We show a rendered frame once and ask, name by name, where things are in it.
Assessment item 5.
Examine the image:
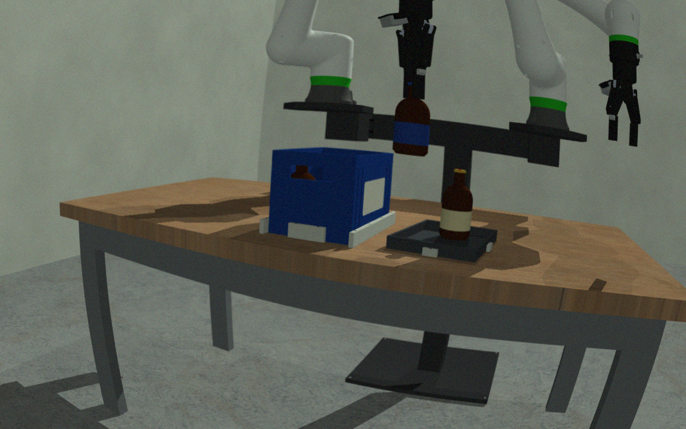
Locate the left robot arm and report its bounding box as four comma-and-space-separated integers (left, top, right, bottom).
505, 0, 643, 130

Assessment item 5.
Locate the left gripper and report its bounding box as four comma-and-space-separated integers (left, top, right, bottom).
606, 61, 641, 147

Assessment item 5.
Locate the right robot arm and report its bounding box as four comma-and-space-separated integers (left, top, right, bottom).
266, 0, 411, 105

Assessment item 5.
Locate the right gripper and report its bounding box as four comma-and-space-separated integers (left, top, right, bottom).
396, 0, 436, 100

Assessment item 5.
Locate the brown glass bottle with blue cap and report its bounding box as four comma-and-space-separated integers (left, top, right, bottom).
392, 82, 430, 157

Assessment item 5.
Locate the brown glass bottle with yellow cap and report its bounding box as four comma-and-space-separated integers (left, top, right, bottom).
439, 169, 473, 241

